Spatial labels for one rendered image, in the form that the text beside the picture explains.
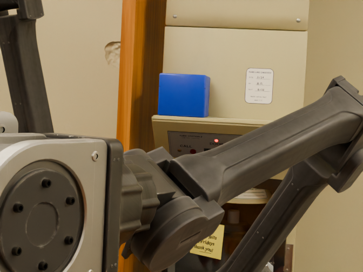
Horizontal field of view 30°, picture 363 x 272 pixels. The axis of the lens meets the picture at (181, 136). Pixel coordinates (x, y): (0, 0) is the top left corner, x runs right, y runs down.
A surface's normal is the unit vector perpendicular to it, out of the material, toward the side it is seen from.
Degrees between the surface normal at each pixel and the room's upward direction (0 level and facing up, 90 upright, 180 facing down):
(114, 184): 90
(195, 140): 135
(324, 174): 38
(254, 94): 90
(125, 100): 90
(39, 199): 90
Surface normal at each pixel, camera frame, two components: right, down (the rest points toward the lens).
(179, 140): -0.13, 0.74
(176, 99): -0.13, 0.04
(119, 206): 0.83, 0.07
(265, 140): 0.29, -0.70
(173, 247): 0.64, 0.65
